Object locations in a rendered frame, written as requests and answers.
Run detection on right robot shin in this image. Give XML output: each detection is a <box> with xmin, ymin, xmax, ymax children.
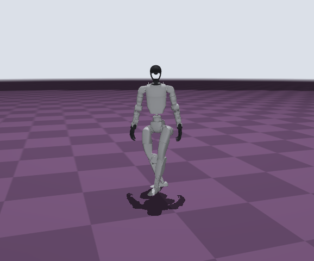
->
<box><xmin>150</xmin><ymin>162</ymin><xmax>164</xmax><ymax>184</ymax></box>

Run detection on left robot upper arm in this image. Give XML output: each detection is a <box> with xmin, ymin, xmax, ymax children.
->
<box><xmin>166</xmin><ymin>85</ymin><xmax>179</xmax><ymax>111</ymax></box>

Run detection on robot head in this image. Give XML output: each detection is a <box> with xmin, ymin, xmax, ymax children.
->
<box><xmin>150</xmin><ymin>65</ymin><xmax>161</xmax><ymax>85</ymax></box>

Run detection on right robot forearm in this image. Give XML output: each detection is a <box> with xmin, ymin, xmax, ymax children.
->
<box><xmin>131</xmin><ymin>105</ymin><xmax>140</xmax><ymax>127</ymax></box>

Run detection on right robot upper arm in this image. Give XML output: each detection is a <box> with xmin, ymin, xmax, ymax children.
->
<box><xmin>135</xmin><ymin>86</ymin><xmax>146</xmax><ymax>111</ymax></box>

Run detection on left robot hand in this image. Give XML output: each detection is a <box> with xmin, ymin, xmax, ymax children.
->
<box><xmin>176</xmin><ymin>124</ymin><xmax>183</xmax><ymax>141</ymax></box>

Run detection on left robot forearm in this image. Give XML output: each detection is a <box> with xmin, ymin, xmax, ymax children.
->
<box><xmin>173</xmin><ymin>109</ymin><xmax>182</xmax><ymax>127</ymax></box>

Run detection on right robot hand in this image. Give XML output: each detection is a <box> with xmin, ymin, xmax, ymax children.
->
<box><xmin>130</xmin><ymin>125</ymin><xmax>136</xmax><ymax>141</ymax></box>

